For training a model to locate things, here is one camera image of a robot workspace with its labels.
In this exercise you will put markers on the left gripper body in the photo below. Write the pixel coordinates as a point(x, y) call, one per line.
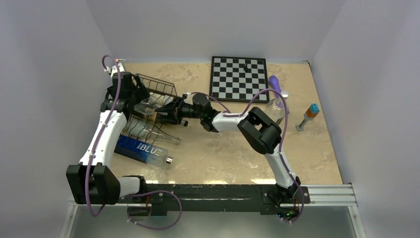
point(138, 94)

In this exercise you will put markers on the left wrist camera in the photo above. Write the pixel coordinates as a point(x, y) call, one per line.
point(114, 69)

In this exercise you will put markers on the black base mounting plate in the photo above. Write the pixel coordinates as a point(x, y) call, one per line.
point(265, 199)

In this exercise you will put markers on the black white chessboard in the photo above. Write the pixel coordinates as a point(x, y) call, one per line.
point(230, 83)

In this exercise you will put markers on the clear wine bottle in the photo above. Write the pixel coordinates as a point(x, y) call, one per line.
point(146, 131)

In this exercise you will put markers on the purple flashlight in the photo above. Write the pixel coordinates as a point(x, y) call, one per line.
point(274, 82)

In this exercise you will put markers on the green bottle grey neck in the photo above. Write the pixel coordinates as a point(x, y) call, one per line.
point(173, 121)

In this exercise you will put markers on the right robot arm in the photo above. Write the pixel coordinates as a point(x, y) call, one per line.
point(259, 130)

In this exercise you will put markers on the blue square bottle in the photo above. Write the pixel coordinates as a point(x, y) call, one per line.
point(142, 152)

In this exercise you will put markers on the black wire wine rack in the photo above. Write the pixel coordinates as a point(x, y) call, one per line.
point(154, 86)

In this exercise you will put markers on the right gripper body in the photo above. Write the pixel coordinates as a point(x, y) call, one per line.
point(180, 111)

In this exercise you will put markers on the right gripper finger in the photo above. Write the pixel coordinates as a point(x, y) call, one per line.
point(167, 103)
point(171, 117)

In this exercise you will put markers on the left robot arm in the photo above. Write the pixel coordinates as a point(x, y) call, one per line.
point(92, 176)

